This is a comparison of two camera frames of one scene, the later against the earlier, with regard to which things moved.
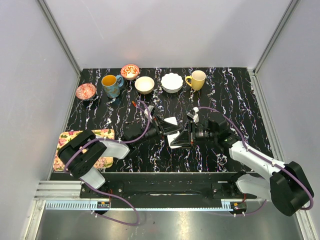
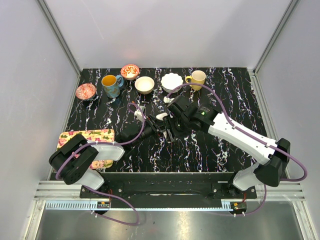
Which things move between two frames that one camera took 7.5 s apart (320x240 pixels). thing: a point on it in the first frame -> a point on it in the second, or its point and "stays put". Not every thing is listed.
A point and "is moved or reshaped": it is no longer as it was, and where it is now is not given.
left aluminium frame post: (60, 34) stays put
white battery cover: (172, 120) is moved or reshaped
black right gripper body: (199, 134) -> (175, 127)
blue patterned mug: (111, 87) stays put
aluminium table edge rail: (57, 189) stays put
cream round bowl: (144, 85) stays put
